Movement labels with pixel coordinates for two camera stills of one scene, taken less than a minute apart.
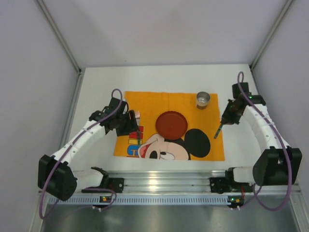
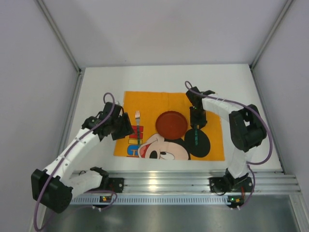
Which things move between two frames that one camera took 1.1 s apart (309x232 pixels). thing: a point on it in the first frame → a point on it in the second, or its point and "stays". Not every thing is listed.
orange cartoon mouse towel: [198, 143] stays
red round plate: [171, 125] stays
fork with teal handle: [137, 116] stays
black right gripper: [227, 120] → [198, 123]
